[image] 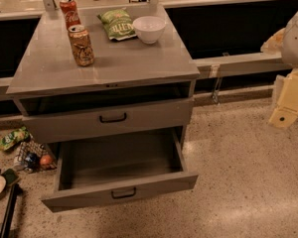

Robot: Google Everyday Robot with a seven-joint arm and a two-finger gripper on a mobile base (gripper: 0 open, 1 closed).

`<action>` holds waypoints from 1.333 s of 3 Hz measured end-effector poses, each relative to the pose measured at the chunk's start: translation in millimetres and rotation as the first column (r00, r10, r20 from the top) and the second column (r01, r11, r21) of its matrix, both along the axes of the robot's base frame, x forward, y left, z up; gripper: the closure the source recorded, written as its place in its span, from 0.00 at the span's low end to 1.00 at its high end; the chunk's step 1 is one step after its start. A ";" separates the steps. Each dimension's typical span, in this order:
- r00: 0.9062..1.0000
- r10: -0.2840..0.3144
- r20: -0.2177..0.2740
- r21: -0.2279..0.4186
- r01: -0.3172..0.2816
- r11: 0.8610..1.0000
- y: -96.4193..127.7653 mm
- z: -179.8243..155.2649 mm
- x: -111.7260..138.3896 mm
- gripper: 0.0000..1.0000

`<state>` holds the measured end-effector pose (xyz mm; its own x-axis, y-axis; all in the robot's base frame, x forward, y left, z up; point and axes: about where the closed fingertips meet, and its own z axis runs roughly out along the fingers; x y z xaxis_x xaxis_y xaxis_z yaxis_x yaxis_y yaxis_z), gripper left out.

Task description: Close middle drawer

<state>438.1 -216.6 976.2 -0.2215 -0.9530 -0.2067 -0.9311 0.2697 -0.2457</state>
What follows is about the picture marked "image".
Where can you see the black stand on floor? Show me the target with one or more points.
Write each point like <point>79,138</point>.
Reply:
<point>8,217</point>

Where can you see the blue can in basket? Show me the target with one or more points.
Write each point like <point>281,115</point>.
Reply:
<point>32,161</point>

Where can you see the grey drawer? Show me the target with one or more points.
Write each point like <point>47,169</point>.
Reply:
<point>118,168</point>
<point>90,123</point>

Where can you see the red cola can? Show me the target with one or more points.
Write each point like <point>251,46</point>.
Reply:
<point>70,12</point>

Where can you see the grey barrier rail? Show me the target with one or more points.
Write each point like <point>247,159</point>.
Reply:
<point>239,65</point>

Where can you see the brown gold soda can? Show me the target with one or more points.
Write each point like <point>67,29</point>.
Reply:
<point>81,45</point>

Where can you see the green chip bag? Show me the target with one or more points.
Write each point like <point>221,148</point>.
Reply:
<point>117,24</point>

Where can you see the orange fruit in basket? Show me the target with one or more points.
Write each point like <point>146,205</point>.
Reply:
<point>46,162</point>

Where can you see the green sponge on floor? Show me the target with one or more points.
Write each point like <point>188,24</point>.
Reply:
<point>11,177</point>

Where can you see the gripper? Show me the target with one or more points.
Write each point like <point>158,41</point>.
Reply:
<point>296,40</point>

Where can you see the green snack bag on floor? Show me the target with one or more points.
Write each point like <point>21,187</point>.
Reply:
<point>13,138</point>

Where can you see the white bowl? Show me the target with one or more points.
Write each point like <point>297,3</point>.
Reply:
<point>149,28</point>

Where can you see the grey drawer cabinet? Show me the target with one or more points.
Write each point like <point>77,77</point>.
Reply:
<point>48,80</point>

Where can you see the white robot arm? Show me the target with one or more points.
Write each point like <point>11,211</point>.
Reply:
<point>285,42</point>

